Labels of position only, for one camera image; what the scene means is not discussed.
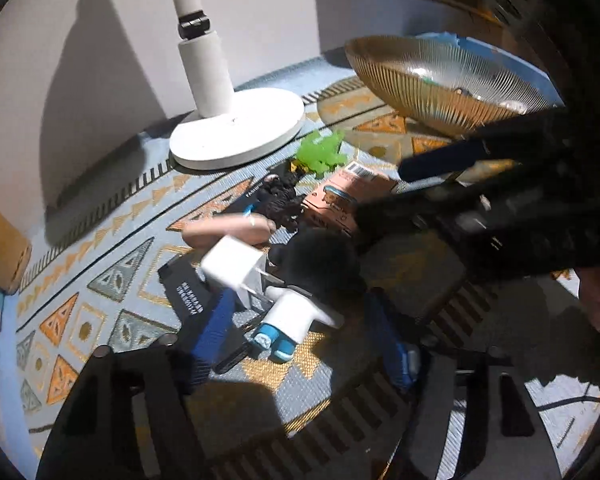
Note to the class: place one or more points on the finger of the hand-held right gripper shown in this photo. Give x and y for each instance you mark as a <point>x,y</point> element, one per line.
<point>445,160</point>
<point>410,210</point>

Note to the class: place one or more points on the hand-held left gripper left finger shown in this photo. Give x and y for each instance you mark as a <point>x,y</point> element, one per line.
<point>214,332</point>

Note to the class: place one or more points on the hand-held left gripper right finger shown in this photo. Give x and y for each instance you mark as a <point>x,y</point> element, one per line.
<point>396,352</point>

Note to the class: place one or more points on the black rectangular box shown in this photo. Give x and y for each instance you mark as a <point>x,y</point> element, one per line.
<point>185,296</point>

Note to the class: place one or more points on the amber glass bowl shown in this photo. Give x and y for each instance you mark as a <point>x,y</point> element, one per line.
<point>430,100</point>

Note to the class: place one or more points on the orange printed box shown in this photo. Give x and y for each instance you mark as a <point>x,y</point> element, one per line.
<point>345,195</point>

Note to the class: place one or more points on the white charger plug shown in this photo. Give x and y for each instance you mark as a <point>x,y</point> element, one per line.
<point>232,265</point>

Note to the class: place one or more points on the white blue adapter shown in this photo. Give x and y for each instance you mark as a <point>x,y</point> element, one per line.
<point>295,315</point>

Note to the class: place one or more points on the pink sausage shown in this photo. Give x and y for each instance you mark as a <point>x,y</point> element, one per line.
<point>220,227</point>

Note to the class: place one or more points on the light green jelly toy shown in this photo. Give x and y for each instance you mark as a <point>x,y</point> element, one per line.
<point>320,152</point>

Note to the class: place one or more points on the black round object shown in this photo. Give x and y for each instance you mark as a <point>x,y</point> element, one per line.
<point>320,262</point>

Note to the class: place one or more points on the patterned woven mat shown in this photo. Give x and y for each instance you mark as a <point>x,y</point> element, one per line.
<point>105,320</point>

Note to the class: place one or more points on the black toy figure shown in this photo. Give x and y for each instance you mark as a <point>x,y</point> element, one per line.
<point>280,197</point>

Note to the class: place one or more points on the white desk lamp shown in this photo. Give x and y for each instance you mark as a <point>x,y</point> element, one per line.
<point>230,130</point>

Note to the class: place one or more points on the wooden pen holder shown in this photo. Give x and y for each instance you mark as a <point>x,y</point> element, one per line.
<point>2,245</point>

